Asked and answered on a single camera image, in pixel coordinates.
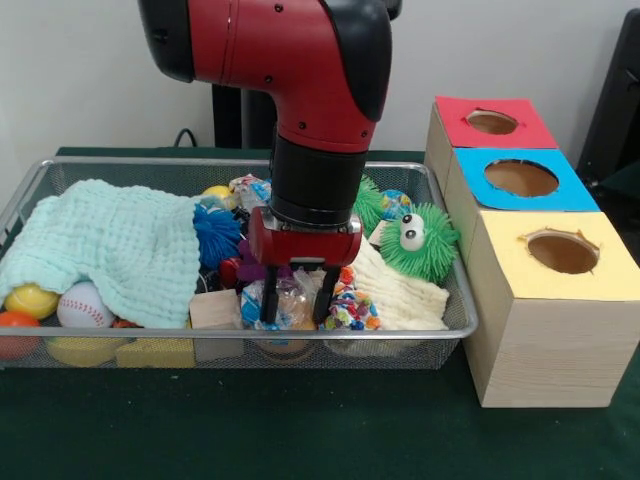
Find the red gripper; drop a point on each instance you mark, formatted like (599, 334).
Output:
(305, 247)

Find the clear snack packet blue print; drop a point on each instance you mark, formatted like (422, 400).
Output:
(251, 305)

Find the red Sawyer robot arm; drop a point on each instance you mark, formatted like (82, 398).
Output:
(300, 75)

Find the wooden three-hole sorting box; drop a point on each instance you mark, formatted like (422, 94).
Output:
(550, 350)

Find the multicolour print fabric bundle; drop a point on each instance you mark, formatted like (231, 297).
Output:
(355, 310)

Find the purple spiky rubber toy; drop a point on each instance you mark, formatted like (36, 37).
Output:
(246, 267)

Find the plain wooden cube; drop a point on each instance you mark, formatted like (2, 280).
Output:
(215, 310)

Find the cream waffle cloth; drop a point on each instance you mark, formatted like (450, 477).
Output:
(400, 295)

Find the blue puffer ball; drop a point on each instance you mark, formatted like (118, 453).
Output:
(215, 232)

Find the green spiky puffer ball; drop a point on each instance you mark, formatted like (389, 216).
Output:
(370, 200)

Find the dark green table cloth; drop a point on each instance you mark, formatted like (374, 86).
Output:
(300, 425)
(625, 180)

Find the green puffer toy with eyes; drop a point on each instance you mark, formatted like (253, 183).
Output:
(430, 250)

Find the mint green waffle cloth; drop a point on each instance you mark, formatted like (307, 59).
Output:
(110, 240)

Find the white baseball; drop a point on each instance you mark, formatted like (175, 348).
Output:
(82, 307)

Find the black standing panel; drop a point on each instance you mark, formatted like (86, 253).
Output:
(615, 100)

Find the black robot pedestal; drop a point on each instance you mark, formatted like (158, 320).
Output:
(235, 115)

